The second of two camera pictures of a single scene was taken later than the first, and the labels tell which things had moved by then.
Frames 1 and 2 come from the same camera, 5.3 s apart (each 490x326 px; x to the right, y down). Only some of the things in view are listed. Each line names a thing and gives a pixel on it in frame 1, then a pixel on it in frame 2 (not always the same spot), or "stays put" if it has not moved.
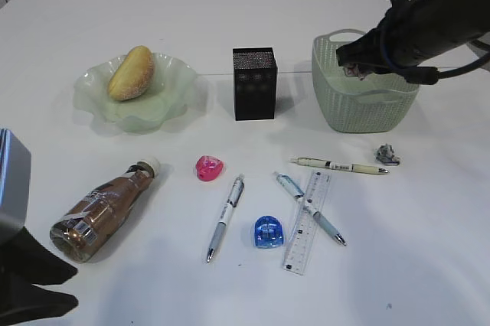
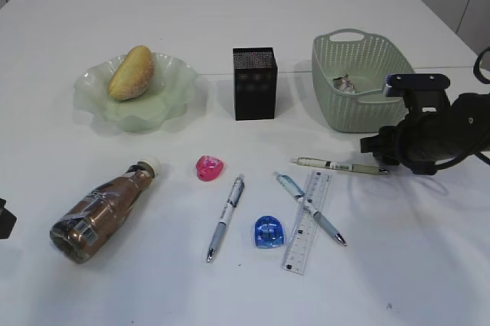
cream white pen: (360, 168) stays put
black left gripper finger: (24, 257) → (7, 220)
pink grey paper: (354, 70) → (344, 83)
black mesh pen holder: (254, 83) stays put
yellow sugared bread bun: (132, 74) stays put
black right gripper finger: (370, 50) → (384, 145)
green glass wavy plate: (165, 95) stays put
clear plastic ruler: (306, 222) stays put
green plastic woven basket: (376, 102) stays put
